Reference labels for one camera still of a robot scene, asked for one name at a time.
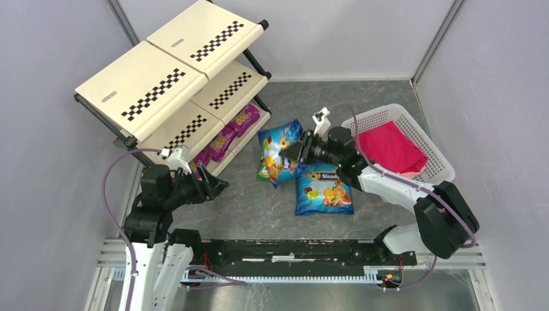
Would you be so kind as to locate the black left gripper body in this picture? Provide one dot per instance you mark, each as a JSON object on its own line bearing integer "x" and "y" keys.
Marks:
{"x": 203, "y": 186}

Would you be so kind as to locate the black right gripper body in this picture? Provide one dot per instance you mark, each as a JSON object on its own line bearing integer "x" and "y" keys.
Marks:
{"x": 305, "y": 147}

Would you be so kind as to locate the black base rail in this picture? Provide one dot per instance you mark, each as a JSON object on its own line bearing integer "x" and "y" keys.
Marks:
{"x": 298, "y": 258}

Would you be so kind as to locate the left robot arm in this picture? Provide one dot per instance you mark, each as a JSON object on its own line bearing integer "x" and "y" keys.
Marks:
{"x": 156, "y": 258}

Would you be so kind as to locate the purple grape candy bag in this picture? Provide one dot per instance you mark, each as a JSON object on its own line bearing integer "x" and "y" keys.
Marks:
{"x": 201, "y": 159}
{"x": 220, "y": 144}

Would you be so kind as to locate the light blue Slendy bag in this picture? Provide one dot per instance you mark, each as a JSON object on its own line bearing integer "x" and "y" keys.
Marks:
{"x": 273, "y": 141}

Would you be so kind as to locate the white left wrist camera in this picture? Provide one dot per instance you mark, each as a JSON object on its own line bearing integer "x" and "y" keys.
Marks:
{"x": 179, "y": 158}

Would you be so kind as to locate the dark blue fruit candy bag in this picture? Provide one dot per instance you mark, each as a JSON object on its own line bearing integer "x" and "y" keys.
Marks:
{"x": 320, "y": 190}

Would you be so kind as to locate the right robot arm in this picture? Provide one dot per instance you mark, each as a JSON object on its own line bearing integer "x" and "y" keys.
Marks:
{"x": 444, "y": 222}

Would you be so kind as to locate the red cloth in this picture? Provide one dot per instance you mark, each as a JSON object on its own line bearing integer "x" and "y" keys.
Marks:
{"x": 387, "y": 146}

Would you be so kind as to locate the cream tiered shelf rack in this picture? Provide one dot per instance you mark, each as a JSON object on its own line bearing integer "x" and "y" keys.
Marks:
{"x": 182, "y": 85}

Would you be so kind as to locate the white plastic basket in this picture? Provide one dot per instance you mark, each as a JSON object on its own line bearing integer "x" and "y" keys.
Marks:
{"x": 437, "y": 169}

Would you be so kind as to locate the purple candy bag on shelf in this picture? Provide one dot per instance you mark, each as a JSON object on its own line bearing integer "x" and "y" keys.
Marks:
{"x": 245, "y": 119}

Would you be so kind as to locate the green Fox's candy bag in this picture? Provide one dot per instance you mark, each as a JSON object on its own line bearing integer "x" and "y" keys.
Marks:
{"x": 262, "y": 174}

